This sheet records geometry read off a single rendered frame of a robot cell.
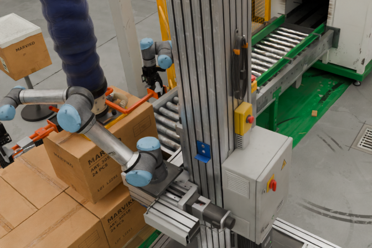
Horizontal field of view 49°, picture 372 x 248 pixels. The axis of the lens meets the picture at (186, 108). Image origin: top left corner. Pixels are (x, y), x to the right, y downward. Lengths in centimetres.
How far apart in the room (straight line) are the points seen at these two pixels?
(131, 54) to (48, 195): 163
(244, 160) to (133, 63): 230
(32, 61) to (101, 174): 197
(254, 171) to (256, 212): 23
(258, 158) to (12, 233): 166
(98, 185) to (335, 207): 183
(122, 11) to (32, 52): 100
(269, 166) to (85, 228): 130
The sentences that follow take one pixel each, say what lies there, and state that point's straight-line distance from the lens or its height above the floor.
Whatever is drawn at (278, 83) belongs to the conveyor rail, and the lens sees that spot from 367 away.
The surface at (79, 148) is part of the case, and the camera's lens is 243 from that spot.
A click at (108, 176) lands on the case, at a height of 80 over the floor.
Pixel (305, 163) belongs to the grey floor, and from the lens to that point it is 372.
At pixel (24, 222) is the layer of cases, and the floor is 54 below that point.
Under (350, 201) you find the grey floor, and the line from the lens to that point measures 350.
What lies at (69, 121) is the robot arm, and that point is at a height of 154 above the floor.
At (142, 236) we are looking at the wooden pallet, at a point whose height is 2.
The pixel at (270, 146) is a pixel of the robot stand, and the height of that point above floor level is 123.
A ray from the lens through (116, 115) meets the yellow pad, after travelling 255.
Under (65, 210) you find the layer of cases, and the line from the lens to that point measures 286.
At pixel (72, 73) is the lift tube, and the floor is 147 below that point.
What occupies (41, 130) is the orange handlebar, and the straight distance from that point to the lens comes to 241.
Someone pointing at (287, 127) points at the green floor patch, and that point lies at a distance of 406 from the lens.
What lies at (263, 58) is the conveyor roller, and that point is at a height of 54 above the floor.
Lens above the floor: 259
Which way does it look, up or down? 37 degrees down
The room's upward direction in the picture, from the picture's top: 7 degrees counter-clockwise
